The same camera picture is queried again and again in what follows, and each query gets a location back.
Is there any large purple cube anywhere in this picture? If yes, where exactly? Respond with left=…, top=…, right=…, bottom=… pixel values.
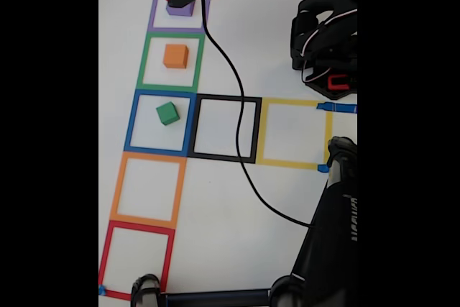
left=165, top=0, right=197, bottom=18

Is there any orange cube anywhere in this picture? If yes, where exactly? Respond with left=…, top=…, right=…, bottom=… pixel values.
left=163, top=43, right=190, bottom=70

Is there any green cube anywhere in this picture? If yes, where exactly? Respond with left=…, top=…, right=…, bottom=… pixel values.
left=155, top=101, right=180, bottom=127

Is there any red base clamp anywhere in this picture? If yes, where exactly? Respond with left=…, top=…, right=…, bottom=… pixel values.
left=326, top=74, right=350, bottom=91

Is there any purple square frame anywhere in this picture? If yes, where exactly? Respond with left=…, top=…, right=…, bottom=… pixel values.
left=147, top=0, right=213, bottom=35

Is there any green square frame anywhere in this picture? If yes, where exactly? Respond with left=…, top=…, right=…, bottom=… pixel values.
left=136, top=32, right=205, bottom=93

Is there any black square frame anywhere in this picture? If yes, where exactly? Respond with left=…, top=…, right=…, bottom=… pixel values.
left=186, top=93, right=262, bottom=164

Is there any blue square frame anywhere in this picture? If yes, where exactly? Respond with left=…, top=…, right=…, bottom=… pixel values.
left=124, top=89, right=198, bottom=157

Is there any black camera cable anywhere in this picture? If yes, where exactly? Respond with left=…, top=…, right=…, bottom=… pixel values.
left=195, top=0, right=317, bottom=229

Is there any yellow square frame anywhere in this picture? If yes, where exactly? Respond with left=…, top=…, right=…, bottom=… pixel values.
left=255, top=97, right=334, bottom=170

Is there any orange square frame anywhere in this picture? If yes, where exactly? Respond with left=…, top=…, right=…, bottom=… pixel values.
left=109, top=151, right=188, bottom=229

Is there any black camera tripod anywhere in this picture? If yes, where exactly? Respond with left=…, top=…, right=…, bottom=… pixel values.
left=129, top=137, right=358, bottom=307

